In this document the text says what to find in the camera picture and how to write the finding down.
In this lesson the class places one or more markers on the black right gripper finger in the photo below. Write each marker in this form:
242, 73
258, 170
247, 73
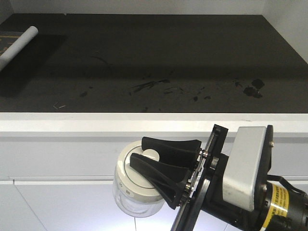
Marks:
175, 153
169, 177

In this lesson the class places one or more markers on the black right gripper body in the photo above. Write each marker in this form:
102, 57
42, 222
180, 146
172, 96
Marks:
208, 194

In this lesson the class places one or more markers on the glass jar with white lid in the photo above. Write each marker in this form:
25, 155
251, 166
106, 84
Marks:
132, 192

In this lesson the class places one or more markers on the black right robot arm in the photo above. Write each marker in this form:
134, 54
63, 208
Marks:
287, 205

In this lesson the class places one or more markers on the white base cabinet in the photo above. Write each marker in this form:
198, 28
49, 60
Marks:
56, 169

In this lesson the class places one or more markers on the white rolled paper tube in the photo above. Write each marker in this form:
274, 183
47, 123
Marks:
11, 43

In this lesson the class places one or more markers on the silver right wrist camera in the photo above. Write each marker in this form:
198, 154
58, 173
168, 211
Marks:
240, 175

